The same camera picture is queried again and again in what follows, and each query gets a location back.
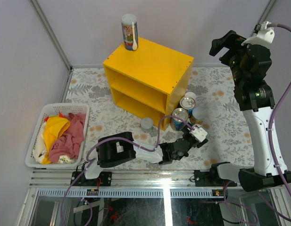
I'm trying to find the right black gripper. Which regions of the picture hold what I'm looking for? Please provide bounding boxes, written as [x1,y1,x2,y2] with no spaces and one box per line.
[210,30,251,86]

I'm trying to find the tall can with white spoon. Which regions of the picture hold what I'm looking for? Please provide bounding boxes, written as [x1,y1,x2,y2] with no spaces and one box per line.
[121,14,138,51]

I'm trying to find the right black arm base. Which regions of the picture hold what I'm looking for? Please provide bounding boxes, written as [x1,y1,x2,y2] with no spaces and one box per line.
[194,162,229,187]

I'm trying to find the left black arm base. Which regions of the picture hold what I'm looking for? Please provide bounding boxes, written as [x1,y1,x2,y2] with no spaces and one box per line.
[70,162,112,188]

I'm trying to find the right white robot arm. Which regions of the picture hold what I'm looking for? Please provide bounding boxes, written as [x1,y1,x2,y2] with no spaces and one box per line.
[209,30,291,192]

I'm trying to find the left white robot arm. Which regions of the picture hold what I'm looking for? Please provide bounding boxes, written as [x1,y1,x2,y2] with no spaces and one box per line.
[81,128,208,186]

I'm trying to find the blue can silver pull-tab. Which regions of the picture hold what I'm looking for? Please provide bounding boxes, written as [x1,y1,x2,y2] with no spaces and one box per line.
[170,108,189,131]

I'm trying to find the wide yellow can clear lid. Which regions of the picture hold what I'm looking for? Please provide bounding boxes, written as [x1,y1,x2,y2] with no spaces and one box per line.
[190,107,207,125]

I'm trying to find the short grey can clear lid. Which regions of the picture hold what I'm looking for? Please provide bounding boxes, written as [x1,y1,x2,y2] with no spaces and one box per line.
[140,117,154,133]

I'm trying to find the rear silver pull-tab can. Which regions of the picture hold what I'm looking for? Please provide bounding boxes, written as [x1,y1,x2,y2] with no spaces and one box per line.
[179,96,195,116]

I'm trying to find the small yellow can white lid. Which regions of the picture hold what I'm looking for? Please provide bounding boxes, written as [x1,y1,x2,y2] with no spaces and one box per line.
[184,92,196,101]

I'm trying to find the yellow wooden shelf cabinet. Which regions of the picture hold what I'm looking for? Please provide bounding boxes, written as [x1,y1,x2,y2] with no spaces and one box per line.
[103,38,194,130]

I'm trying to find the pink cloth in basket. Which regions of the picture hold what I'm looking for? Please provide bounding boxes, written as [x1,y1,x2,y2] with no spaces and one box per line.
[49,113,86,164]

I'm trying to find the yellow cloth in basket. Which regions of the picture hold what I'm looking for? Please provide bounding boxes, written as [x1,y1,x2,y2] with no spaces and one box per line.
[42,113,70,164]

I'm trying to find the white plastic laundry basket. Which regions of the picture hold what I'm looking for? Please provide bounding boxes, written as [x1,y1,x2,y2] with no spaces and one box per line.
[25,103,90,169]

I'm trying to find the white cloth in basket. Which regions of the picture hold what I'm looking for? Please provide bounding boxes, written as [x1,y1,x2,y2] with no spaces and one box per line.
[33,122,51,164]

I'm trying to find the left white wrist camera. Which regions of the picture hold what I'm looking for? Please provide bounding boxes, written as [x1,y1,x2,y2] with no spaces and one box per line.
[189,124,208,143]

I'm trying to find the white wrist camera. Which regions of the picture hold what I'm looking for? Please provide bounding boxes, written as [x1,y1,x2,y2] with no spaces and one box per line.
[189,124,208,143]
[241,21,275,47]

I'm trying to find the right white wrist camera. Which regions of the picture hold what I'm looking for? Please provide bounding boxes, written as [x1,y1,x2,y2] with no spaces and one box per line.
[241,21,275,47]

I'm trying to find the aluminium front rail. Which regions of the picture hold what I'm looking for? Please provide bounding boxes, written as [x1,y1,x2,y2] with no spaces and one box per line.
[29,169,285,198]

